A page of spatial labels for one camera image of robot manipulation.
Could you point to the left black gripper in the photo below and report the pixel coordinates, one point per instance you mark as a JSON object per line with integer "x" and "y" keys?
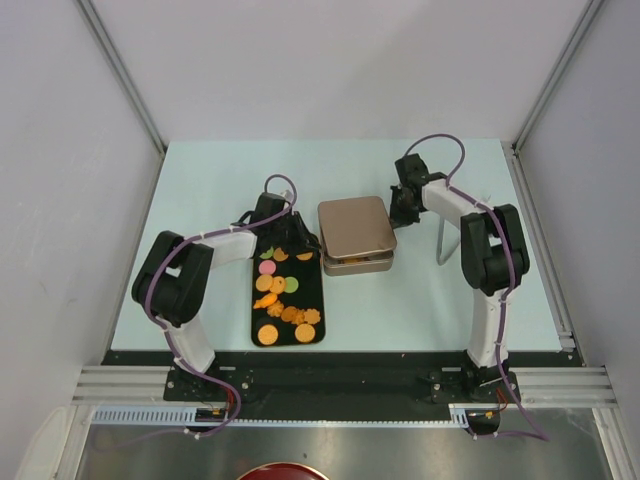
{"x": 303, "y": 238}

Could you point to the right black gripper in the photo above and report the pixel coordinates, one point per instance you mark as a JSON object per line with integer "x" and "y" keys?
{"x": 397, "y": 218}

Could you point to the pink round cookie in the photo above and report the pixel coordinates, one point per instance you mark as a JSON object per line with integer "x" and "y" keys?
{"x": 267, "y": 267}

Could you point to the square tin lid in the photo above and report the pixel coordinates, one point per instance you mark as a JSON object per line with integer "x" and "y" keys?
{"x": 355, "y": 227}

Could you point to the metal tongs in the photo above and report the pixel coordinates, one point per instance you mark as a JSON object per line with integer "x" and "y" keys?
{"x": 443, "y": 255}

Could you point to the square cookie tin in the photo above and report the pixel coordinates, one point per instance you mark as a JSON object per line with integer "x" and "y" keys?
{"x": 358, "y": 265}

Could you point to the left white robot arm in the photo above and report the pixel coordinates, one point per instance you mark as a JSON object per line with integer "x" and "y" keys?
{"x": 170, "y": 286}

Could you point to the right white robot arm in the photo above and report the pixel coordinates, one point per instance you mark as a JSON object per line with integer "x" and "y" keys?
{"x": 493, "y": 255}

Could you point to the light green round cookie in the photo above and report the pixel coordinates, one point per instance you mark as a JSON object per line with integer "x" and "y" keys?
{"x": 267, "y": 254}

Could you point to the black cookie tray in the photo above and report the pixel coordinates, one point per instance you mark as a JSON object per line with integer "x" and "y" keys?
{"x": 271, "y": 305}

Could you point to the flower shaped orange cookie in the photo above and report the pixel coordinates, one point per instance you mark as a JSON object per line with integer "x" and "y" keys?
{"x": 312, "y": 316}

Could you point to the red round object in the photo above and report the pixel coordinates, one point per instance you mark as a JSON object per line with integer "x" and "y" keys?
{"x": 283, "y": 471}

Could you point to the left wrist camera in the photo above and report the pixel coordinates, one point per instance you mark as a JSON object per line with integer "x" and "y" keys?
{"x": 288, "y": 195}

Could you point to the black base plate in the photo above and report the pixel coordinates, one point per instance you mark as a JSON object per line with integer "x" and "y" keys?
{"x": 357, "y": 385}

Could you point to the white cable duct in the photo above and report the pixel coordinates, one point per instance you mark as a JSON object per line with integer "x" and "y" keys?
{"x": 205, "y": 418}

